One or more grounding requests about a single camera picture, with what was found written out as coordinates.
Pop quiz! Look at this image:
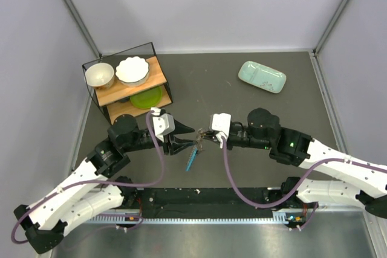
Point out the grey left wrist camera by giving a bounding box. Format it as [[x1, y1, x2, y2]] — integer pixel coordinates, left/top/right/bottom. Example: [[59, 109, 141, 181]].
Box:
[[152, 112, 175, 142]]

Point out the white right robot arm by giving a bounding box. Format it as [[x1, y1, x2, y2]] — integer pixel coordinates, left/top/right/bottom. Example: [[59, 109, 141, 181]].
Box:
[[200, 108, 386, 218]]

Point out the white scalloped bowl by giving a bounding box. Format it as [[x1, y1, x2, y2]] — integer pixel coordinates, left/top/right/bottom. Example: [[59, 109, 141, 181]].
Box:
[[115, 56, 150, 87]]

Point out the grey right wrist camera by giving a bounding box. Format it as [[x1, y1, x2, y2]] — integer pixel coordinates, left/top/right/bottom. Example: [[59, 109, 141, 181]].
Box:
[[209, 113, 232, 136]]

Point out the beige ceramic bowl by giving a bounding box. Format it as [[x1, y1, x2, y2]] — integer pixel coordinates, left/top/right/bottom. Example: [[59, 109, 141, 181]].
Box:
[[85, 63, 115, 89]]

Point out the green plate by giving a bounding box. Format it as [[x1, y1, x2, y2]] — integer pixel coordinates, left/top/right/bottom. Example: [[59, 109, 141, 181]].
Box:
[[129, 86, 163, 109]]

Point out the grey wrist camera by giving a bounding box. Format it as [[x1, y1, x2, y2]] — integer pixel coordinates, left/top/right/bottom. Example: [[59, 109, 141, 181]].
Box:
[[152, 112, 175, 142], [209, 113, 232, 136]]

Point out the light green rectangular tray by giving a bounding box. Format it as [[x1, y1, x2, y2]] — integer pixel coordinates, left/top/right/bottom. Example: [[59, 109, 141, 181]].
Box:
[[238, 61, 287, 94]]

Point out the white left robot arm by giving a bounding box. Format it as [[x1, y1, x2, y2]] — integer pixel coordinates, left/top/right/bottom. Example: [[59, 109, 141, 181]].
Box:
[[14, 108, 195, 254]]

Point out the metal key organizer blue handle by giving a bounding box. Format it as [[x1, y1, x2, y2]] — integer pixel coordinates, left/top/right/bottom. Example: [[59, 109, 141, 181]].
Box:
[[186, 142, 201, 172]]

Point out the black wire wooden shelf rack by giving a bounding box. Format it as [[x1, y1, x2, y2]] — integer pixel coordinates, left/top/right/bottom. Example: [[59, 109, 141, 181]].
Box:
[[82, 42, 173, 124]]

